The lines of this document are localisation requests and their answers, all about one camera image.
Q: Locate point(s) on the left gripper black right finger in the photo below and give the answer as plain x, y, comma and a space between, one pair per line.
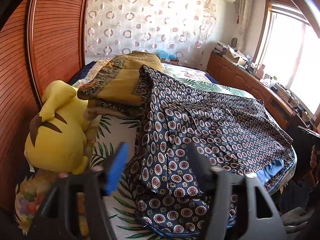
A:
205, 173

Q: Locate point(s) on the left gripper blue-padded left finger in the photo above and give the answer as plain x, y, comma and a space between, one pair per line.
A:
113, 167

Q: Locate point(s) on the navy patterned silk shirt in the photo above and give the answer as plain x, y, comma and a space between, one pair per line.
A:
181, 123

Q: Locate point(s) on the person's right hand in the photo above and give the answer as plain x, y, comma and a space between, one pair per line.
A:
314, 161

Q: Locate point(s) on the palm leaf printed blanket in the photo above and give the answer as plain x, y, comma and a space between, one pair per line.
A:
128, 206

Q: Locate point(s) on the yellow Pikachu plush toy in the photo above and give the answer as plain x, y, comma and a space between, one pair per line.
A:
60, 139

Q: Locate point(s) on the colourful floral cushion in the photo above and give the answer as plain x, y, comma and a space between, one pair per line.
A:
30, 193

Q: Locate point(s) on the mustard patterned folded cloth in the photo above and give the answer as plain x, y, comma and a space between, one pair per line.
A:
117, 85

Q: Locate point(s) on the long wooden side cabinet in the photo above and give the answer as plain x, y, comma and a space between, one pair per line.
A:
230, 75

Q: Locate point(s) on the open cardboard box on cabinet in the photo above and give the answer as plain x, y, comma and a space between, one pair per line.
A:
235, 56

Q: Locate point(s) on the floral bed quilt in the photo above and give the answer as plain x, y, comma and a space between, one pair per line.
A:
169, 69

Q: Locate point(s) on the blue tissue box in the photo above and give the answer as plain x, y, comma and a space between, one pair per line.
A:
167, 58

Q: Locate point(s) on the brown louvered wooden wardrobe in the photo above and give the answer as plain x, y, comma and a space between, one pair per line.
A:
41, 41

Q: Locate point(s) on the sheer circle-patterned curtain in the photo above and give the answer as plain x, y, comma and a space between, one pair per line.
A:
179, 27

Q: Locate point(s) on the window with wooden frame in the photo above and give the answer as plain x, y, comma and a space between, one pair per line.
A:
289, 48

